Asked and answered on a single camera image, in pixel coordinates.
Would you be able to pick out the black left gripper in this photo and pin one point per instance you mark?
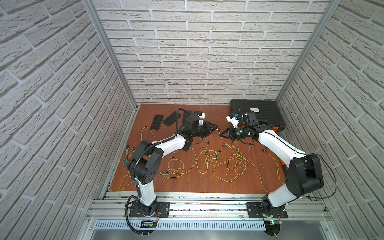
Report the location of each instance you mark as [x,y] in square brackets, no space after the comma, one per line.
[208,128]

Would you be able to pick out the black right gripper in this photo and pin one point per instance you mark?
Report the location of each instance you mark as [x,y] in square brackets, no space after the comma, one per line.
[230,134]

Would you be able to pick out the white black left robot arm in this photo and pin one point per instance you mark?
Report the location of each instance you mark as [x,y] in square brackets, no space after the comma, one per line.
[145,162]

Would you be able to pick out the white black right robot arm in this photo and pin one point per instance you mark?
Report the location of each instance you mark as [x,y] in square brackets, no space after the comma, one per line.
[304,170]

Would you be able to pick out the black phone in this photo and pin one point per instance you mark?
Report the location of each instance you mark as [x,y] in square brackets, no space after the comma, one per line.
[156,123]
[171,118]

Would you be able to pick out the black plastic tool case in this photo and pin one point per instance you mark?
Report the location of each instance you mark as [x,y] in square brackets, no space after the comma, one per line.
[265,110]

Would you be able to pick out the black phone far left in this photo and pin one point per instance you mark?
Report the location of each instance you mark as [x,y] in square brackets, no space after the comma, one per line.
[156,123]

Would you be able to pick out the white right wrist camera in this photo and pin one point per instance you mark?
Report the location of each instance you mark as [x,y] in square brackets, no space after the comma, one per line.
[233,119]

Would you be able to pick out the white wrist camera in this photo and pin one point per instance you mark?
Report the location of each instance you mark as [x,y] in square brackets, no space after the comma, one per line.
[201,115]
[233,119]

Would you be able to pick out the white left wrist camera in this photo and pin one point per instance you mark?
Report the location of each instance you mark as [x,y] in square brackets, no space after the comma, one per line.
[201,115]

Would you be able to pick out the red handle tool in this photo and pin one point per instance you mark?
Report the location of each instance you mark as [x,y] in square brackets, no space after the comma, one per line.
[284,167]

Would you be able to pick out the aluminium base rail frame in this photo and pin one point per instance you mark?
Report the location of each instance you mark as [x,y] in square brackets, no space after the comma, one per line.
[200,216]

